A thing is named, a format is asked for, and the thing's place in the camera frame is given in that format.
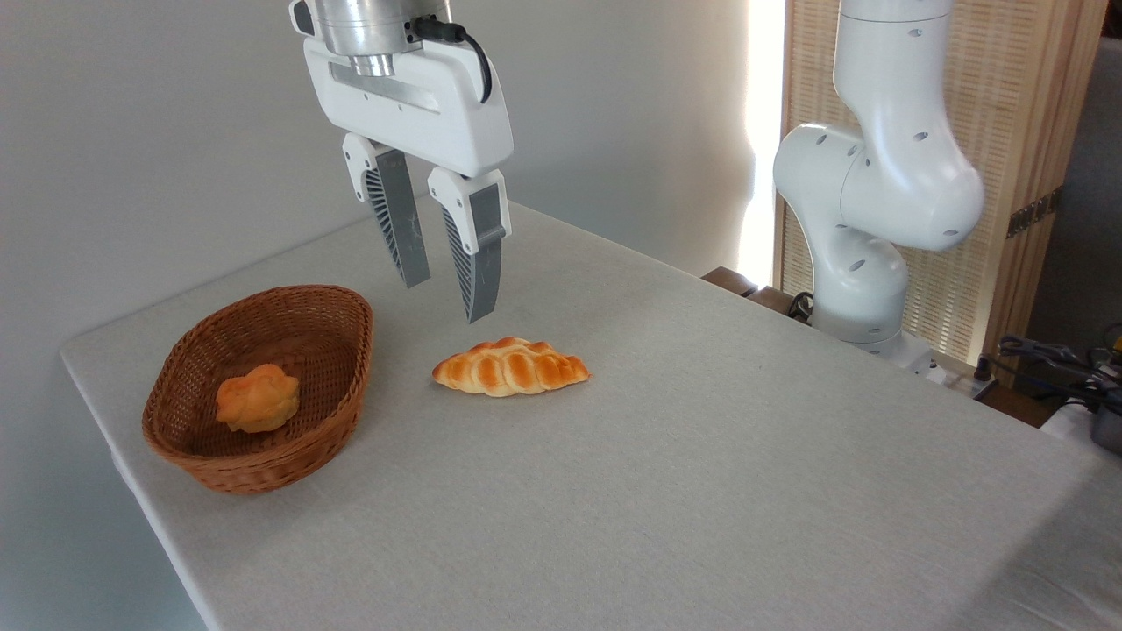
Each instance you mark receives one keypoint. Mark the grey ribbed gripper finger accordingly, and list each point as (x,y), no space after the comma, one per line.
(399,219)
(478,263)

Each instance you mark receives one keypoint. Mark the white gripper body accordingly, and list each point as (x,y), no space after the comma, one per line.
(438,114)

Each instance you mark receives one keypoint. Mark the round orange bread bun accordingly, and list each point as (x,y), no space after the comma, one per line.
(259,399)

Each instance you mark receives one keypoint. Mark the braided golden bread loaf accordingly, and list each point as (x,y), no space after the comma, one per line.
(508,368)

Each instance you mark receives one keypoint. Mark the brown wooden furniture piece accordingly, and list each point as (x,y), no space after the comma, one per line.
(732,280)

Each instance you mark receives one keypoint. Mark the grey linen tablecloth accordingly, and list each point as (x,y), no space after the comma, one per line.
(701,482)

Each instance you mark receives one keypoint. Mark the brown wicker basket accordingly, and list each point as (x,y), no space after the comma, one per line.
(197,460)

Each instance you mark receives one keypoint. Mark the white power strip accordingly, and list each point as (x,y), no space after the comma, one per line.
(960,381)

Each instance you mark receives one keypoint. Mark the wooden bamboo folding screen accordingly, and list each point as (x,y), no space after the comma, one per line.
(1008,105)

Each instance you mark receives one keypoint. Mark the metal screen hinge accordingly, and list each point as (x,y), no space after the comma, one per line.
(1034,212)

